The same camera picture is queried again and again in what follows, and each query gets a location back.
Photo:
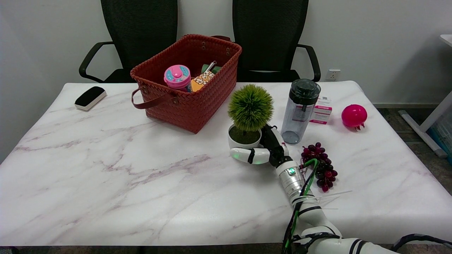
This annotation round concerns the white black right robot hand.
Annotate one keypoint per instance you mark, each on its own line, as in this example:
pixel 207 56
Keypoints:
pixel 263 150

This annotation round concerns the green plant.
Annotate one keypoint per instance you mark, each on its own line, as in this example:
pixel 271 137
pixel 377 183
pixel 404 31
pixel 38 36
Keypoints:
pixel 249 116

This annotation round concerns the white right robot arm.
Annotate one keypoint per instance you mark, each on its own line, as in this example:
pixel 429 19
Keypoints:
pixel 310 211

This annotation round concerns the clear bottle with black lid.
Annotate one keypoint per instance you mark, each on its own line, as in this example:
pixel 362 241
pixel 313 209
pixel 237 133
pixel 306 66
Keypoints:
pixel 299 111

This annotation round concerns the dark red grape bunch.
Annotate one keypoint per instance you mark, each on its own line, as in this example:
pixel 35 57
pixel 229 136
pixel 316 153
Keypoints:
pixel 326 169

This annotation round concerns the pink white medicine box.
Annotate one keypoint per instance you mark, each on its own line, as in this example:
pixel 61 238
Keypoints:
pixel 322 112

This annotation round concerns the orange popcorn snack box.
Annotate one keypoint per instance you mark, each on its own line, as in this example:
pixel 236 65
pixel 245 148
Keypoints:
pixel 201 80

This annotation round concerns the pink pomegranate toy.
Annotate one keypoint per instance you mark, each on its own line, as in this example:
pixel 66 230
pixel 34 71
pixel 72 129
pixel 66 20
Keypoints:
pixel 354 115

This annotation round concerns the red woven basket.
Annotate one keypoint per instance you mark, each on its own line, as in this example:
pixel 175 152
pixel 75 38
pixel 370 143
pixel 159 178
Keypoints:
pixel 190 84

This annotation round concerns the green item with metal clip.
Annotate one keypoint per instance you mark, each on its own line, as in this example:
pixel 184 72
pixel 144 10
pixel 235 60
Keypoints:
pixel 209 67

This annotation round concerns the black mesh office chair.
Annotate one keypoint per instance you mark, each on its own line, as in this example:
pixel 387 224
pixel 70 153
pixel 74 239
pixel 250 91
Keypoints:
pixel 272 38
pixel 137 38

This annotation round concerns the pink lidded cup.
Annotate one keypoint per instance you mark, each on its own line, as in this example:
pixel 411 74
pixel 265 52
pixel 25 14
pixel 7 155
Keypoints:
pixel 177 77

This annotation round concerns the white side desk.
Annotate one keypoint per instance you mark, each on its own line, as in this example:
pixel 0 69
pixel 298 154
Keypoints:
pixel 432 120

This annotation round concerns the black white board eraser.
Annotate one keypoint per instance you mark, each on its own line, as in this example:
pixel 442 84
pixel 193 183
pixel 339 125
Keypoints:
pixel 90 97

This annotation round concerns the white wall power socket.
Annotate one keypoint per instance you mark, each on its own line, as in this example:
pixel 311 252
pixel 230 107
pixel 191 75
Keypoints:
pixel 332 74

